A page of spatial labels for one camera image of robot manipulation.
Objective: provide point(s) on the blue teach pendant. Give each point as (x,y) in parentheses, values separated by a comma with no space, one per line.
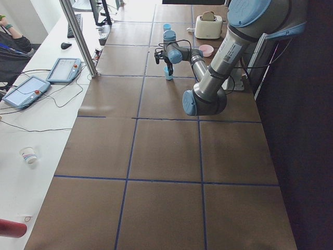
(64,71)
(26,93)

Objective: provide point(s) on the black monitor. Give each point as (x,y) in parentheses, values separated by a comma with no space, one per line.
(100,12)

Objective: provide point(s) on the red cylinder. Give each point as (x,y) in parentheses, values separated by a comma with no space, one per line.
(12,229)

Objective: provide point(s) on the far blue teach pendant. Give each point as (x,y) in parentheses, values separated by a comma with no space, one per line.
(64,71)

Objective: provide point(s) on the light blue plastic cup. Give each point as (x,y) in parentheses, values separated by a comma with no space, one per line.
(167,74)

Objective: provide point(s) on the pink bowl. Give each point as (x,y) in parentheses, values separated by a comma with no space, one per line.
(206,50)

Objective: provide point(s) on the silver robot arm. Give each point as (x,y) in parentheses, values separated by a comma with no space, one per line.
(247,21)

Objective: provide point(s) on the cream toaster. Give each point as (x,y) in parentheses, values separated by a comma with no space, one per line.
(208,29)

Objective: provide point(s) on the aluminium frame post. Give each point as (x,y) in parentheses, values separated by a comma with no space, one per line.
(78,35)

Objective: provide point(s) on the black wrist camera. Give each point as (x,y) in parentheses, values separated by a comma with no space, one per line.
(158,55)

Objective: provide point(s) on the toast slice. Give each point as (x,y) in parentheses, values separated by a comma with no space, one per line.
(208,16)

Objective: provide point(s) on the white pillar with base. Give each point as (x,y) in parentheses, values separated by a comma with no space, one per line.
(234,81)

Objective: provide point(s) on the seated person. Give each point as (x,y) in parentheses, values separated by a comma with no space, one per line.
(16,52)

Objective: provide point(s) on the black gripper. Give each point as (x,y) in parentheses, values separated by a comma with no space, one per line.
(166,62)

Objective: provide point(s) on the white paper cup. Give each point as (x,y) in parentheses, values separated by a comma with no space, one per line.
(28,154)

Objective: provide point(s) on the crossing blue tape strip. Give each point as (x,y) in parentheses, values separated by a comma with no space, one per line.
(165,181)

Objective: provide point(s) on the black computer mouse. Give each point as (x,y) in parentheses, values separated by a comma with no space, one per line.
(65,45)

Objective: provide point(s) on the far light blue cup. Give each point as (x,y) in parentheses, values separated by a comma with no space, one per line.
(166,27)

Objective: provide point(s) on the near blue teach pendant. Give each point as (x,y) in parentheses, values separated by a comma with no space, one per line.
(26,93)

